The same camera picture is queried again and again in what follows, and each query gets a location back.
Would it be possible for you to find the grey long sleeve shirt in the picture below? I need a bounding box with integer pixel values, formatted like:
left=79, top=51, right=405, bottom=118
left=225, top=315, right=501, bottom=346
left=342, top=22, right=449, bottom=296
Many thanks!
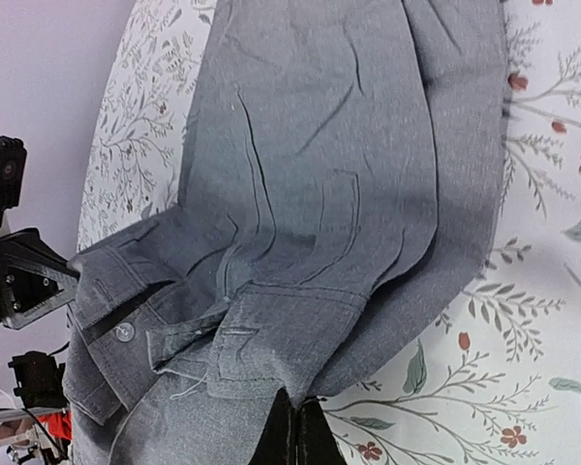
left=64, top=1, right=506, bottom=464

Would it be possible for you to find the floral patterned table cloth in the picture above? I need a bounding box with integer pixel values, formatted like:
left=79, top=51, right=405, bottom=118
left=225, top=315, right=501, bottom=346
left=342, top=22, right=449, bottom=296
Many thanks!
left=77, top=1, right=581, bottom=464

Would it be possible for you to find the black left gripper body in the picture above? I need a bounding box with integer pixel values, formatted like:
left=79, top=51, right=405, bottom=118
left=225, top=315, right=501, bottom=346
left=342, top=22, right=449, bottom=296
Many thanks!
left=0, top=228, right=79, bottom=330

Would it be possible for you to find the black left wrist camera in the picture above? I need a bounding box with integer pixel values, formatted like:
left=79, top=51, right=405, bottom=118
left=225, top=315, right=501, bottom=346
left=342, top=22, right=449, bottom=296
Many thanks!
left=0, top=136, right=27, bottom=211

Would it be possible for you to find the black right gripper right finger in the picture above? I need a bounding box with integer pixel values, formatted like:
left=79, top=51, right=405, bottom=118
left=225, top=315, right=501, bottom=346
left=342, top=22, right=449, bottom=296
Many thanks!
left=296, top=397, right=347, bottom=465

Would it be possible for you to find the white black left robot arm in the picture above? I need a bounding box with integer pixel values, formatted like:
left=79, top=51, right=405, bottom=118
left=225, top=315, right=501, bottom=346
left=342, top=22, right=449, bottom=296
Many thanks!
left=0, top=228, right=298, bottom=464

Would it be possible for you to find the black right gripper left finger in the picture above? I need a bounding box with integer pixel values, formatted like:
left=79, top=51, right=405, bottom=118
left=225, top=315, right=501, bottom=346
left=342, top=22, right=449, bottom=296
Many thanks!
left=249, top=388, right=296, bottom=465

